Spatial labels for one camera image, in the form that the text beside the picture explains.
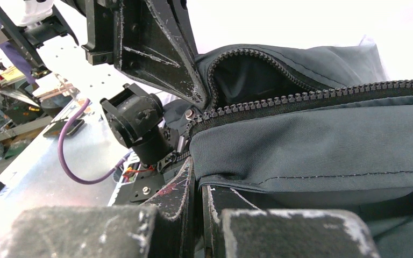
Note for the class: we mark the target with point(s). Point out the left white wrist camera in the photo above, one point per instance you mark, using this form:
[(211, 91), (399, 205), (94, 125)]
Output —
[(30, 12)]

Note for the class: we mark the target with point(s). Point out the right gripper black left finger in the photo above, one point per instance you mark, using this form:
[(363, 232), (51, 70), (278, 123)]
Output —
[(162, 226)]

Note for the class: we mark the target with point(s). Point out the grey black gradient hooded jacket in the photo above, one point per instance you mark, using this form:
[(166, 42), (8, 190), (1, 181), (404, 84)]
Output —
[(318, 128)]

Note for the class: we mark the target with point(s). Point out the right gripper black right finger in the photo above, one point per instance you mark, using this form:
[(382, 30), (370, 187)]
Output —
[(235, 227)]

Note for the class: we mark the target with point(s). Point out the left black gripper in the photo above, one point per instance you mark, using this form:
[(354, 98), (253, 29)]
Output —
[(153, 44)]

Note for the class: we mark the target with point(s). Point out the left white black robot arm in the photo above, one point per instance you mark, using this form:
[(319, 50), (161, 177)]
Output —
[(133, 116)]

